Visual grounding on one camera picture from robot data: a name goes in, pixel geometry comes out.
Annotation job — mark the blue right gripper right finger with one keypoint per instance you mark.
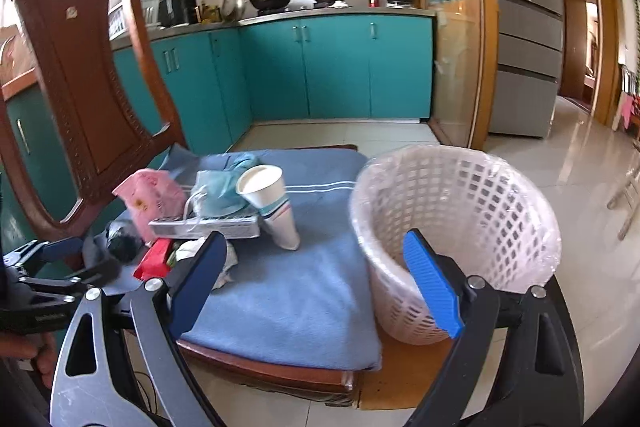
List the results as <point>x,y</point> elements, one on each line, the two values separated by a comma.
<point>439,280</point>

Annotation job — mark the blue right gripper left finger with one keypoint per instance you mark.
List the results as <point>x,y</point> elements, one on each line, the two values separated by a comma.
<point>190,281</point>

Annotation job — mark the red snack packet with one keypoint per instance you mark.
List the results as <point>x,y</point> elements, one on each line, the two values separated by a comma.
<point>153,264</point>

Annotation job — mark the white box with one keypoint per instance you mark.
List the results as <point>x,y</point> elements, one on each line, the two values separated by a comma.
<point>233,227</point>

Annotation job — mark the light blue bagged cloth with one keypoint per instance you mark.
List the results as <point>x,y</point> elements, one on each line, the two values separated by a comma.
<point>213,194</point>

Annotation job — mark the pink paper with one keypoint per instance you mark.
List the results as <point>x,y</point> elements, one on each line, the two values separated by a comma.
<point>150,194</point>

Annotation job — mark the white paper cup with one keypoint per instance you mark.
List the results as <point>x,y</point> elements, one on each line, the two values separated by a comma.
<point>263,187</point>

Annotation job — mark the white plastic trash basket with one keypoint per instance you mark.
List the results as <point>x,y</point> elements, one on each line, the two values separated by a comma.
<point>470,206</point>

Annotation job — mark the teal lower kitchen cabinets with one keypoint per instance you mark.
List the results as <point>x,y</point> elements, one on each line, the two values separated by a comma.
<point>222,81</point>

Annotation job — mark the left hand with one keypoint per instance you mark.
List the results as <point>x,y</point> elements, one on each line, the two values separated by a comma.
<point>41,351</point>

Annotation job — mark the dark green crumpled bag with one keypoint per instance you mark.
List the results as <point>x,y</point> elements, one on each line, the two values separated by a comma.
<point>123,240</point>

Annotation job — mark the blue towel on chair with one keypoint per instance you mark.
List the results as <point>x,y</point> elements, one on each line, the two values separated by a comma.
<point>311,307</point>

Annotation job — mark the brown wooden chair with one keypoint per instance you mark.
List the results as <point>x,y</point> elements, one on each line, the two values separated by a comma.
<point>102,138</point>

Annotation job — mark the grey refrigerator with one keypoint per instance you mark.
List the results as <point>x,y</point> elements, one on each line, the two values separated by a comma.
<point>529,66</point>

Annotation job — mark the black air fryer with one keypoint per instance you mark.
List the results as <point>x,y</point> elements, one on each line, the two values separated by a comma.
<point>177,13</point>

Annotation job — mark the steel pot lid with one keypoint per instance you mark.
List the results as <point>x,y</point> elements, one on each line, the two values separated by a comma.
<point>232,10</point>

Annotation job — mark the black wok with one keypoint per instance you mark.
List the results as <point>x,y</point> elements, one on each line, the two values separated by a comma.
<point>269,6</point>

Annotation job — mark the glass sliding door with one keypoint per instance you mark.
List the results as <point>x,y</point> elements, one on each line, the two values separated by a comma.
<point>465,69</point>

